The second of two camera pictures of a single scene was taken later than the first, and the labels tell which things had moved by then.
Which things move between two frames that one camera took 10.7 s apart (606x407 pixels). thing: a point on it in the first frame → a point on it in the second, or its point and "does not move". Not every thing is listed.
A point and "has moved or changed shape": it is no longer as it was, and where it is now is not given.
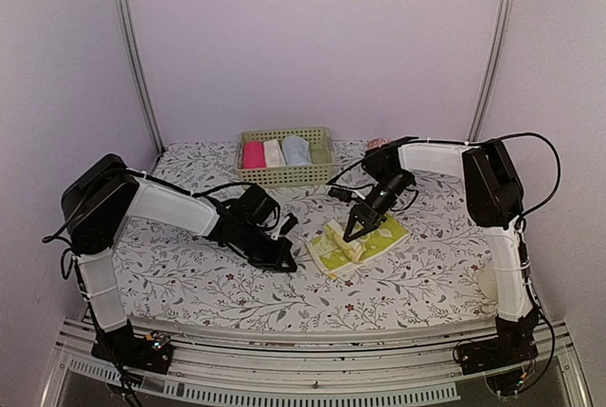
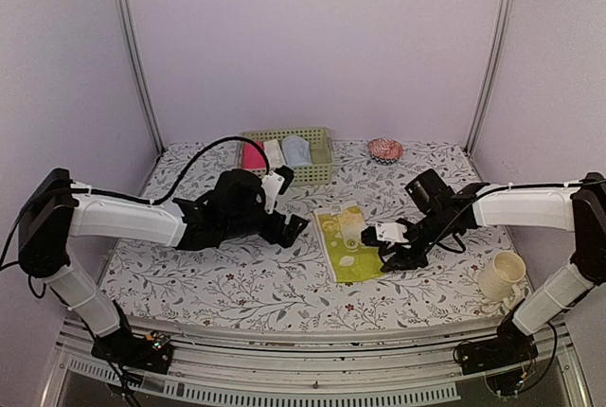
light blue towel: (296, 150) does not move
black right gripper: (363, 211) → (403, 259)
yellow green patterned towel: (331, 254) has moved or changed shape
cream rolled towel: (274, 157) does not move
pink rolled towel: (254, 155) does not move
